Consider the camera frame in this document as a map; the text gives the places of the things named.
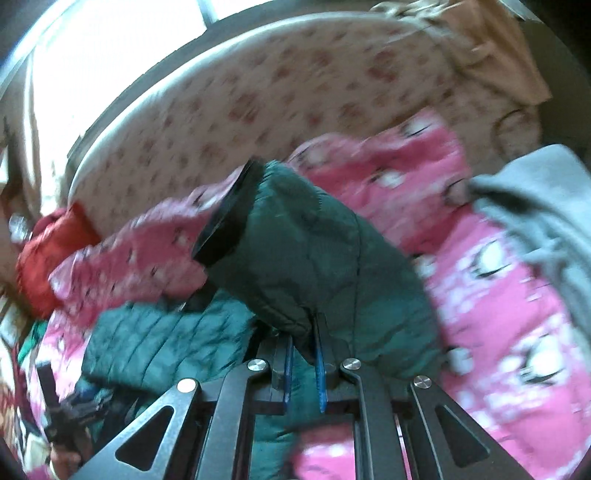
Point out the clear plastic bottle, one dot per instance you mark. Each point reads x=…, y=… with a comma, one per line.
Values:
x=19, y=228

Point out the beige crumpled cloth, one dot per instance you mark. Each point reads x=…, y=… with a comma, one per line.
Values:
x=489, y=50

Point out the pink penguin print blanket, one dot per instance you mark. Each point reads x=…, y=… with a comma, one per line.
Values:
x=485, y=323

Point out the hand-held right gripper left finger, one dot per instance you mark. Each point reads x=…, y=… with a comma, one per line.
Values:
x=287, y=369

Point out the grey cloth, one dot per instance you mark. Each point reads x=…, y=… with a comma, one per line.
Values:
x=545, y=207

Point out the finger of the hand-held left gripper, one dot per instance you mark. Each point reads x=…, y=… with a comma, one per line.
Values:
x=85, y=399

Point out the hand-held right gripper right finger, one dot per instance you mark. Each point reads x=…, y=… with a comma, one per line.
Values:
x=321, y=369

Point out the floral print mattress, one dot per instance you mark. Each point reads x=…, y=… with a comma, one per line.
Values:
x=231, y=115

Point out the window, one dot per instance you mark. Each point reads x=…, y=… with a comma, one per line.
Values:
x=115, y=46

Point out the red ruffled pillow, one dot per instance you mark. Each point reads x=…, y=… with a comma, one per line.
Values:
x=51, y=258

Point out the green puffer jacket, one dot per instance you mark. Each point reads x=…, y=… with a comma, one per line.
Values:
x=300, y=240

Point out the green printed cloth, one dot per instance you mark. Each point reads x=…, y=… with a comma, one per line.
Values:
x=31, y=341

